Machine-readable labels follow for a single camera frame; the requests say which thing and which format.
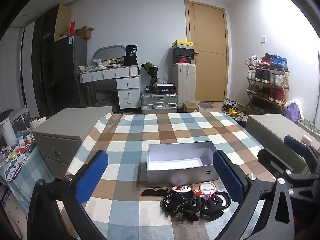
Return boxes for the blue checkered side cloth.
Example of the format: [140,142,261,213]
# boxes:
[0,146,57,212]

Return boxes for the purple bag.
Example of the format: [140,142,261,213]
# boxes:
[284,104,302,123]

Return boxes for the brown cardboard box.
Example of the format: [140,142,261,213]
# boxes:
[183,102,200,113]

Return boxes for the yellow lid shoe box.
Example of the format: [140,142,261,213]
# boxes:
[171,39,193,49]

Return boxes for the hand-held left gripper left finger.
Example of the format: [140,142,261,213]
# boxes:
[27,150,109,240]

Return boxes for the white bottle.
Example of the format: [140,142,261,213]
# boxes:
[1,119,17,146]

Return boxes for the black bead bracelet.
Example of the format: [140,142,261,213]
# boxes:
[160,191,188,212]

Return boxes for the black long hair clip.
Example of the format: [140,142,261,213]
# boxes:
[141,187,172,197]
[175,209,201,222]

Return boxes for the red and black flat box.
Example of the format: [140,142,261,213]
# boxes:
[154,84,176,95]

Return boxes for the grey framed mirror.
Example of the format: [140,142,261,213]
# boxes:
[93,45,126,61]

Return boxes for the white dresser with drawers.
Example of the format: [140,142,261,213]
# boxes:
[79,65,142,109]

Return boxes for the tall cardboard panel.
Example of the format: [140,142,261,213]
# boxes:
[54,4,72,42]

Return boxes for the silver ribbed suitcase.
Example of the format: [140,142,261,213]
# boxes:
[140,92,178,115]

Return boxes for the small red charm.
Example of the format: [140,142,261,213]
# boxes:
[192,189,213,200]

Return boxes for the grey cabinet with drawers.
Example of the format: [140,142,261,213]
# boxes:
[32,106,113,180]

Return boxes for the white curtain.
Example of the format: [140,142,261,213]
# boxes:
[0,25,34,115]

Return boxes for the cloud shaped pad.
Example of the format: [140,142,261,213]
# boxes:
[4,153,30,182]

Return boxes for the black paper bag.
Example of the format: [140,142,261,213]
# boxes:
[124,45,138,66]

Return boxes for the wooden shoe rack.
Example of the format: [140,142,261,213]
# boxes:
[246,62,290,116]

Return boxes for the rows of shoes on rack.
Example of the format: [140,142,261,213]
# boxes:
[245,53,288,110]

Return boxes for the pile of shoes on floor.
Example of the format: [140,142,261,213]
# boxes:
[221,98,248,121]

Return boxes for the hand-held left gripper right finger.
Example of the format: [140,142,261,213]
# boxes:
[212,150,299,240]

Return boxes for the silver cardboard box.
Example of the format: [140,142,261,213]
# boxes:
[146,141,221,186]

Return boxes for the red and white round badge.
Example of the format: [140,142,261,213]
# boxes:
[172,185,192,193]

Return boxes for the white upright suitcase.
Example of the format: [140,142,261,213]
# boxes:
[172,63,197,111]

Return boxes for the black wrapped flower bouquet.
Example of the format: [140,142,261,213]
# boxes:
[140,61,159,87]

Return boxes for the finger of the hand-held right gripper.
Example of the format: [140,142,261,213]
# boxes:
[284,135,320,173]
[257,149,320,188]

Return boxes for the wooden door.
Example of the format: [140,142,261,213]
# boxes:
[184,0,229,103]

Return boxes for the clutter on side table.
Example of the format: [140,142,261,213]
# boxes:
[0,130,37,162]

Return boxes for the large black claw clip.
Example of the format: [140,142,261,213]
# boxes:
[200,196,225,222]

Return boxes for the open cardboard box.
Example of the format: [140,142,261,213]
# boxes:
[75,26,95,39]

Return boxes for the grey door mat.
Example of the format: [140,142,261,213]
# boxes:
[199,101,215,111]

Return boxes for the small black claw clip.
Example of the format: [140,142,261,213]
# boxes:
[187,196,208,211]

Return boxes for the plain grey cabinet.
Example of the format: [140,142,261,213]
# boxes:
[245,113,319,176]

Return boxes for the dark grey refrigerator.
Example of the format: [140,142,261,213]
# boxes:
[53,34,87,108]

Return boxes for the dark wardrobe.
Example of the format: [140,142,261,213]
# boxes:
[31,12,59,117]

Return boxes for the clutter on dresser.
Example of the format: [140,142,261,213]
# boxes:
[79,58,125,73]

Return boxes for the checkered tablecloth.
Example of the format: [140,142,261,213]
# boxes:
[64,111,320,240]

